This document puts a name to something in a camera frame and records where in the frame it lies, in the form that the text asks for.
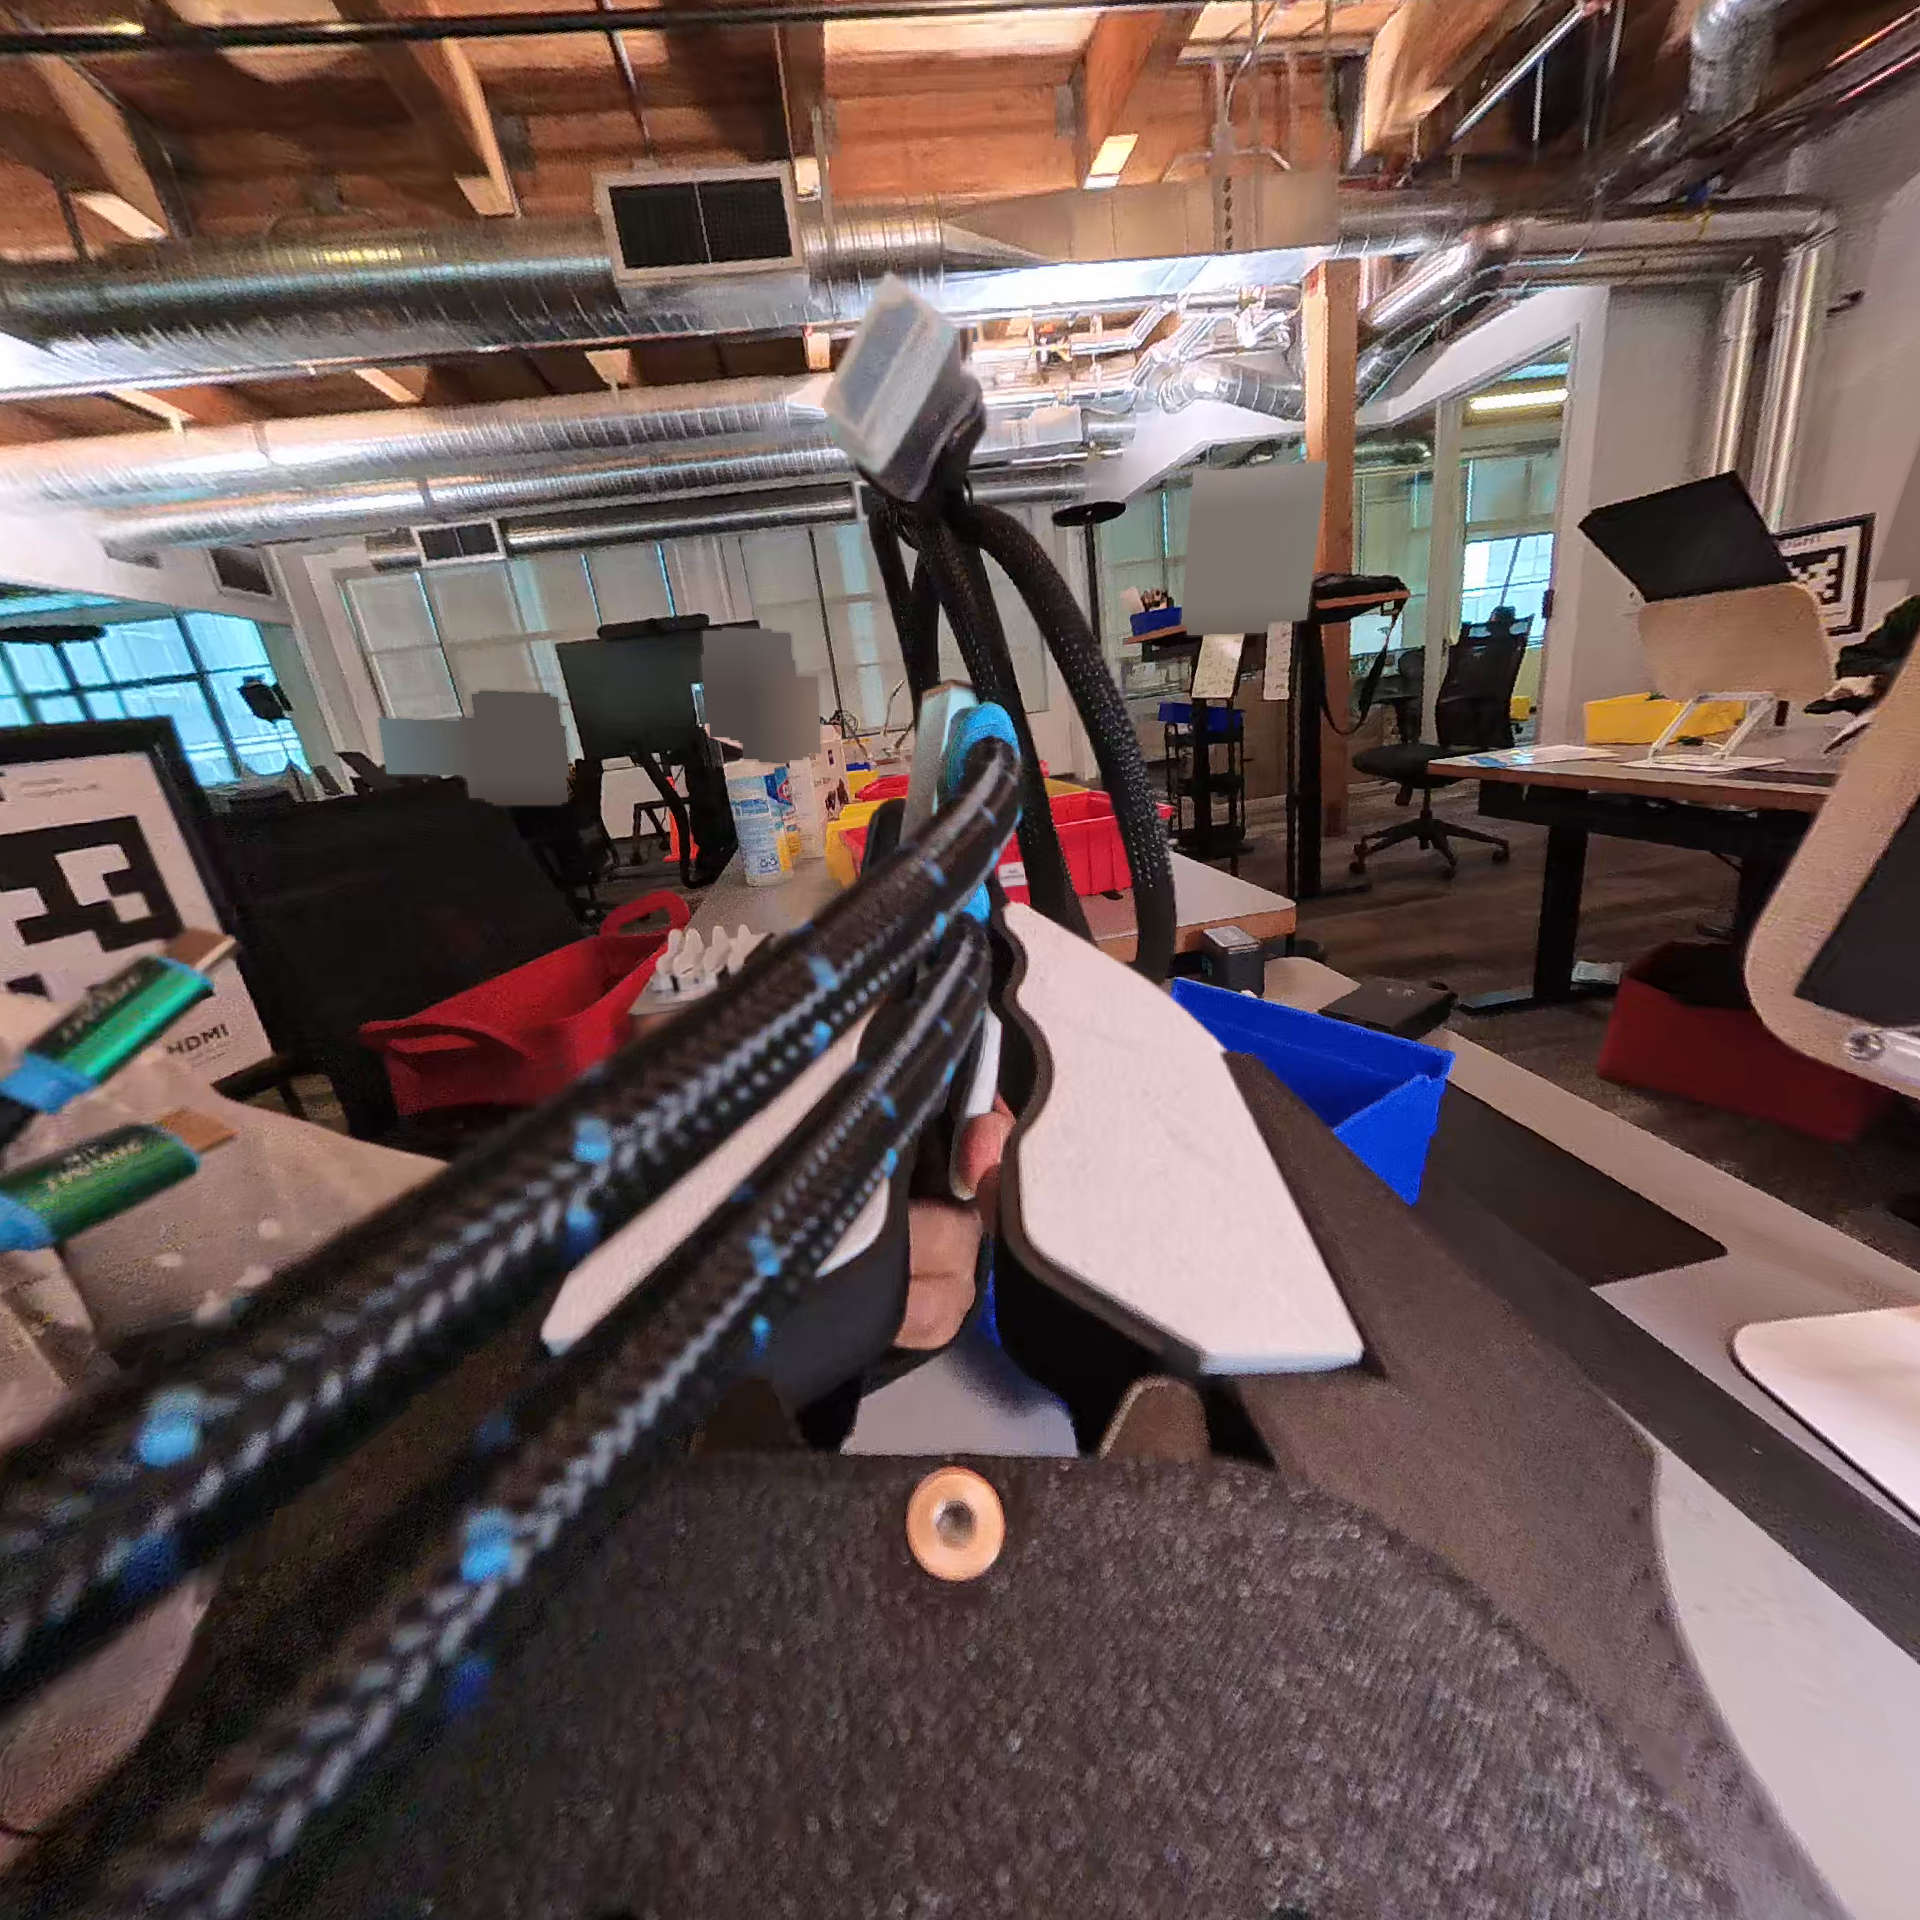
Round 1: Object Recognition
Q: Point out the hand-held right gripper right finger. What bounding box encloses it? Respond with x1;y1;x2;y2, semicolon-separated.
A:
989;902;1368;1383

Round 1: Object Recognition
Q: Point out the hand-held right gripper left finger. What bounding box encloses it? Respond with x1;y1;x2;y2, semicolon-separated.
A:
537;1008;912;1361

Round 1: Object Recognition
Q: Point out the black blue braided HDMI cable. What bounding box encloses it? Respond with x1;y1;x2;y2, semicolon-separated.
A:
0;503;1028;1706

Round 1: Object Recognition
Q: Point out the green plug hdmi cable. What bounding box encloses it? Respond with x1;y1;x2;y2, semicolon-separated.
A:
0;503;1002;1920

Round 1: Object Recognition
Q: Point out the blue plastic bin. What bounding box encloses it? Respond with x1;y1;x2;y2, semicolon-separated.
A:
1170;976;1460;1207

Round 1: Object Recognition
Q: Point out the thick black braided cable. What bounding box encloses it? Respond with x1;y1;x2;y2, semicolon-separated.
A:
861;479;1183;986

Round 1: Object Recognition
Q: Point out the grey hdmi switch box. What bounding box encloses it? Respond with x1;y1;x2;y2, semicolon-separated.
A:
823;275;986;506

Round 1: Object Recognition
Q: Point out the person's right hand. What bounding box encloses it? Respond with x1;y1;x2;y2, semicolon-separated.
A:
895;1103;1021;1355

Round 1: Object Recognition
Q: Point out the row of white clips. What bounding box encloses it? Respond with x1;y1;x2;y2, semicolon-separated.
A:
645;922;777;1003

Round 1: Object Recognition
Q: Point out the red basket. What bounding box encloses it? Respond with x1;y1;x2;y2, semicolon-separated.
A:
358;891;694;1125

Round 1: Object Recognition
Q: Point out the black power box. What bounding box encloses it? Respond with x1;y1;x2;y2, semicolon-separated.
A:
1316;978;1460;1042

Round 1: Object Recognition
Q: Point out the grey wood-edged table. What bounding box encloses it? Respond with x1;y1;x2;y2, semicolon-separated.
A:
631;845;1301;1023

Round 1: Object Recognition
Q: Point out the red ribbed bin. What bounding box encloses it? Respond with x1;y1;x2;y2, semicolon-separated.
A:
842;771;1136;906

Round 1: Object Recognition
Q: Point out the white wipes canister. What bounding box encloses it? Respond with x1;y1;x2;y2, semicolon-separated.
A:
721;757;799;889

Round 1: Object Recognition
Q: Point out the black partition panel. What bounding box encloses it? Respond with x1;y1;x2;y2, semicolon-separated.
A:
217;778;594;1145

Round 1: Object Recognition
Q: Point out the cart with blue bins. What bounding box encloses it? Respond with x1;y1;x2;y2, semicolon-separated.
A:
1161;699;1253;877

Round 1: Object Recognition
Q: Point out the tall standing desk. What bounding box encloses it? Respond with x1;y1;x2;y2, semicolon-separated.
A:
1121;574;1415;906

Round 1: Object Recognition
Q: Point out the black display on stand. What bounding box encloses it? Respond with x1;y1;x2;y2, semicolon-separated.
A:
556;616;745;889

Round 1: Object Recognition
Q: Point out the black office chair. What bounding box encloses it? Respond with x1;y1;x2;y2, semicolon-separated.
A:
1346;614;1538;886

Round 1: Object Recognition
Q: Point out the red storage tote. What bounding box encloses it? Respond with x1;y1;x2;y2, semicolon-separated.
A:
1596;939;1895;1149

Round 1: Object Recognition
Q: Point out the brown standing desk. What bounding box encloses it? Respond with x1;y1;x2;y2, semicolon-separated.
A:
1423;743;1845;1021

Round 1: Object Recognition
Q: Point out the yellow plastic bin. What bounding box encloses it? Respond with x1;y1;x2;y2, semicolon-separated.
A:
1581;691;1744;751

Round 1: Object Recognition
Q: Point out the black floor lamp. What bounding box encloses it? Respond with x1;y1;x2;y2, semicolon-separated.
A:
1048;502;1136;650

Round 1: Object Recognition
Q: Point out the black framed marker sign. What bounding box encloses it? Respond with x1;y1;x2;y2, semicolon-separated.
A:
0;719;284;1086
1773;513;1880;640

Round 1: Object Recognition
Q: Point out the wooden post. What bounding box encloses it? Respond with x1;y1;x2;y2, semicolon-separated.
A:
1297;257;1367;847

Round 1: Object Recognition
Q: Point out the silver air duct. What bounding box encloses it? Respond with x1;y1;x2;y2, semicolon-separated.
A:
1333;200;1845;530
1682;0;1789;127
0;374;1103;561
0;165;1360;400

